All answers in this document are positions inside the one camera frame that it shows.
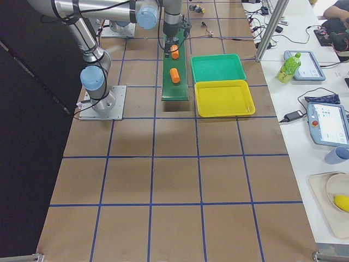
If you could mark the plain orange cylinder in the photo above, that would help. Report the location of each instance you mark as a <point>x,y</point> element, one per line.
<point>174,74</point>

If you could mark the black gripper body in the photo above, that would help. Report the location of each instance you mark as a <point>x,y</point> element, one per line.
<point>170,30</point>

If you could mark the green tea bottle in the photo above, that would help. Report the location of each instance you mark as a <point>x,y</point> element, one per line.
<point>290,66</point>

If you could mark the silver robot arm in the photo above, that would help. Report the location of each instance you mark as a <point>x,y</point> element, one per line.
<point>94,76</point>
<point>144,13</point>

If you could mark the blue plastic cup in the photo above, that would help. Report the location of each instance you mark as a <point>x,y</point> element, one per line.
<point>337,155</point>

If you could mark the near teach pendant tablet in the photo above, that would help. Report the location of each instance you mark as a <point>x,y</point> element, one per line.
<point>328,124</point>

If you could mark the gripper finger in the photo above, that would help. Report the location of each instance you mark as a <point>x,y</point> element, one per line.
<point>167,48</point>

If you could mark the orange cylinder with 4680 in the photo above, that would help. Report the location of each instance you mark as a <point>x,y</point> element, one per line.
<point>174,51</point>

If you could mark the green conveyor belt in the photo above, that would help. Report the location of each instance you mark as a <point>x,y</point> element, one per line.
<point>179,91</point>

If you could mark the yellow lemon toy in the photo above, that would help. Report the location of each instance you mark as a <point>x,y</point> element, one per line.
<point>342,202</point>

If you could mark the black power adapter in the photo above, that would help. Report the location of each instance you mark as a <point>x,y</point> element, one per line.
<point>289,117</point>

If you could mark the teach pendant tablet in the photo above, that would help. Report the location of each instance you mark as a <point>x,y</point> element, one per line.
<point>309,69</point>
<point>328,124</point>

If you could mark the green plastic tray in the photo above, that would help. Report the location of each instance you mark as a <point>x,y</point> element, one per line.
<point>217,68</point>

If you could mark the beige serving tray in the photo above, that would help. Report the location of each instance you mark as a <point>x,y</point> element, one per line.
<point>337,220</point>

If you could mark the beige bowl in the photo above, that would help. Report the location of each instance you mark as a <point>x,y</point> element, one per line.
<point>337,185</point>

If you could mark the aluminium frame post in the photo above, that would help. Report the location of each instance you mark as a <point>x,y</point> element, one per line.
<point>276,12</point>

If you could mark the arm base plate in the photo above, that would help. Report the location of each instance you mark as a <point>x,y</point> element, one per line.
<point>117,31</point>
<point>110,108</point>

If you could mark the yellow plastic tray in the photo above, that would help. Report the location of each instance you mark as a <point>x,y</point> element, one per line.
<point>224,98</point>

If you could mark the far teach pendant tablet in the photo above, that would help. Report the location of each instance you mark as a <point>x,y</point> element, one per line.
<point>309,69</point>

